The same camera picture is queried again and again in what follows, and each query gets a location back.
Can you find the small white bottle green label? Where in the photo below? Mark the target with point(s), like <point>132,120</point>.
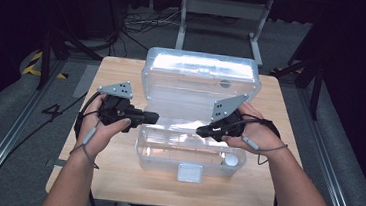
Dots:
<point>230,160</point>

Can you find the yellow black hazard tape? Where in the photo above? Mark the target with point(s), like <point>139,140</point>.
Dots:
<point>36,57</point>

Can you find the person's right hand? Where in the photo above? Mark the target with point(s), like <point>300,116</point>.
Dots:
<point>258,136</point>

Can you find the black tripod stand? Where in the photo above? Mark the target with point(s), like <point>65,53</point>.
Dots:
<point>316,84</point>
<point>44,61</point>

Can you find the white metal desk frame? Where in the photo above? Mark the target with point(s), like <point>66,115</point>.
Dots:
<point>226,8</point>

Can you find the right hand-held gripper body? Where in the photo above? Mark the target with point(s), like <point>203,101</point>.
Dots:
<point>229,127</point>

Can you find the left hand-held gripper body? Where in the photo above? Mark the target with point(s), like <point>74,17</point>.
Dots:
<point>116,110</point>

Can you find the round grey table grommet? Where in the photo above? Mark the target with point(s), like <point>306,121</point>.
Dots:
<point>225,84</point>

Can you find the clear plastic storage box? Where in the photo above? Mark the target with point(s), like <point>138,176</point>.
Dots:
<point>180,149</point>

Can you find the person's left hand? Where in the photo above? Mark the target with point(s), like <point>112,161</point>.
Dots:
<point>96,139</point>

